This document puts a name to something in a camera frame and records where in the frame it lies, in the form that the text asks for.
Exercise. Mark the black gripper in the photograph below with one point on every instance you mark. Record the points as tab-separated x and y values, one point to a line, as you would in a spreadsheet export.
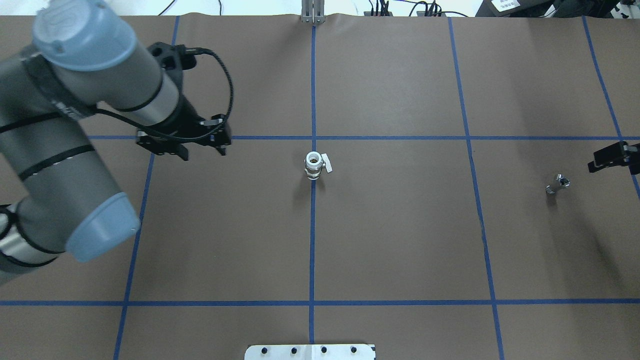
186	121

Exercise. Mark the white PPR valve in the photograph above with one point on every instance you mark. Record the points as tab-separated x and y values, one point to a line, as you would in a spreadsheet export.
315	163

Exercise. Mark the chrome metal pipe fitting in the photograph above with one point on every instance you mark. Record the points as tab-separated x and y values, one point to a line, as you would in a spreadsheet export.
559	182

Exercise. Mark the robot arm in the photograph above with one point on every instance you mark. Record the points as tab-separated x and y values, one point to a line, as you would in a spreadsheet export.
85	60

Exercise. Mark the aluminium frame post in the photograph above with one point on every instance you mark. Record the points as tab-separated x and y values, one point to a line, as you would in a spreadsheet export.
313	12

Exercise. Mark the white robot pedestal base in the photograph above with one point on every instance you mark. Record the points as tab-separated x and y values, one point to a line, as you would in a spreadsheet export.
346	351

